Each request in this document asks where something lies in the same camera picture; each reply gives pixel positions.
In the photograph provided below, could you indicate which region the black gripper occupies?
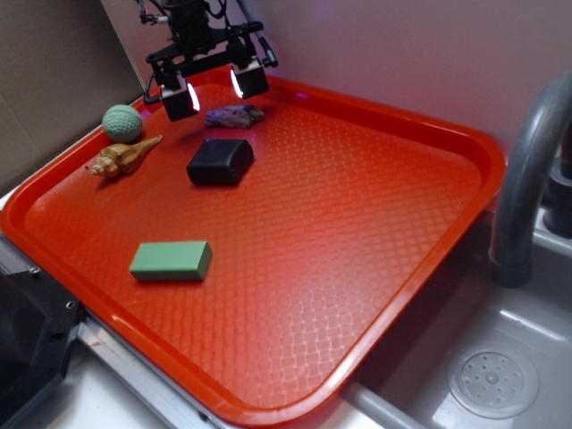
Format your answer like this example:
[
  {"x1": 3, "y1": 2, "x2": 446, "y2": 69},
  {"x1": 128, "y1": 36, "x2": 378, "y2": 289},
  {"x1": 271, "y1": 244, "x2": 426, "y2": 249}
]
[{"x1": 146, "y1": 1, "x2": 270, "y2": 122}]

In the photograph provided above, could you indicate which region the brown wood chip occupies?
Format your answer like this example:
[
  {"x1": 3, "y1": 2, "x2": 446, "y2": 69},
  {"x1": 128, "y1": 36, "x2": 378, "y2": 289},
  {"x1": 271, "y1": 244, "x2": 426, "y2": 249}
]
[{"x1": 205, "y1": 105, "x2": 265, "y2": 129}]

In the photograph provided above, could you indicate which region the black rectangular block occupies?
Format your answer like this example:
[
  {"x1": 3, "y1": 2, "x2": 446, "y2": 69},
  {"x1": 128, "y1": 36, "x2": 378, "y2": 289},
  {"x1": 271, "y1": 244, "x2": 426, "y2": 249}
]
[{"x1": 187, "y1": 139, "x2": 255, "y2": 186}]

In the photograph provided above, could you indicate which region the wooden board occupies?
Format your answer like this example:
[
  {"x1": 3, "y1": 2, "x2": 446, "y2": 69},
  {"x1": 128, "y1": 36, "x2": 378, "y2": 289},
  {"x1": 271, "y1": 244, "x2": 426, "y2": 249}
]
[{"x1": 101, "y1": 0, "x2": 172, "y2": 87}]

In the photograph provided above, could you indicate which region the green textured ball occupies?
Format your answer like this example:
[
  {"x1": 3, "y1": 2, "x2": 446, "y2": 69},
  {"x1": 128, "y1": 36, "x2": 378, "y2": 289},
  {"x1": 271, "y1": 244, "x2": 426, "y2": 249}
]
[{"x1": 102, "y1": 105, "x2": 143, "y2": 143}]

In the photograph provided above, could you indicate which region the tan spiral seashell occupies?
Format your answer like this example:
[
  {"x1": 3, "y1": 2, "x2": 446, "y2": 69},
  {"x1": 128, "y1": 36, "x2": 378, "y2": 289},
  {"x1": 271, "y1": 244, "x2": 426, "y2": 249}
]
[{"x1": 90, "y1": 135, "x2": 164, "y2": 179}]

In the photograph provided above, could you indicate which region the cardboard panel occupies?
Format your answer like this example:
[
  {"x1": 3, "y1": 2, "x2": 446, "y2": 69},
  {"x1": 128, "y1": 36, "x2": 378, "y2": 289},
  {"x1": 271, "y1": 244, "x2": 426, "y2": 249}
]
[{"x1": 1, "y1": 1, "x2": 142, "y2": 194}]

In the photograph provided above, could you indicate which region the red plastic tray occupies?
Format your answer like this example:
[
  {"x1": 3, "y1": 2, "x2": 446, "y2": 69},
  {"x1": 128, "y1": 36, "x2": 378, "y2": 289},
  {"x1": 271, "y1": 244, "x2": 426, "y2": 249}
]
[{"x1": 1, "y1": 78, "x2": 506, "y2": 427}]

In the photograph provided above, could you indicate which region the green rectangular block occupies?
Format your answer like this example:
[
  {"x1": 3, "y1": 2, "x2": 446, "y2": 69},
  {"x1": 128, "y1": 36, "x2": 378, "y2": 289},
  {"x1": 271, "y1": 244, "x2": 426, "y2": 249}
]
[{"x1": 130, "y1": 241, "x2": 214, "y2": 282}]

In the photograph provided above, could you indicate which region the grey curved faucet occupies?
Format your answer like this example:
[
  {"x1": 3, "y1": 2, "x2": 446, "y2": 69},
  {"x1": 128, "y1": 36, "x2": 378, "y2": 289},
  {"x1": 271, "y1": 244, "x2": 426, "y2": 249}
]
[{"x1": 489, "y1": 71, "x2": 571, "y2": 288}]

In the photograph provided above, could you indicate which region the grey toy sink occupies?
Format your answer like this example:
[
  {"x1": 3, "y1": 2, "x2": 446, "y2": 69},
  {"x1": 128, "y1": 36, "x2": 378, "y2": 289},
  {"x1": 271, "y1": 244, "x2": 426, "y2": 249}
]
[{"x1": 342, "y1": 214, "x2": 571, "y2": 428}]

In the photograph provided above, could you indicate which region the round grey sink drain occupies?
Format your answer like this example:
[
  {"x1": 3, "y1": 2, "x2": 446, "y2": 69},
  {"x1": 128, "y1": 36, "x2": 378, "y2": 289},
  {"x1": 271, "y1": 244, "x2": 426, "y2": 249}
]
[{"x1": 447, "y1": 341, "x2": 539, "y2": 420}]

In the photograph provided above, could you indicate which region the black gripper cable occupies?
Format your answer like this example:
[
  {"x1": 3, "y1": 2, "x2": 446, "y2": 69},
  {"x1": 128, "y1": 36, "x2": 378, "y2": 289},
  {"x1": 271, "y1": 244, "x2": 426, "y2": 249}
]
[{"x1": 234, "y1": 0, "x2": 279, "y2": 69}]

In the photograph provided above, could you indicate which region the black bracket with screws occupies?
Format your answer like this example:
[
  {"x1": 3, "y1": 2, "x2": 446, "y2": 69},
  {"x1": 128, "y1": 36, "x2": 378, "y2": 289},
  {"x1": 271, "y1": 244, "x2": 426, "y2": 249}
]
[{"x1": 1, "y1": 272, "x2": 82, "y2": 428}]

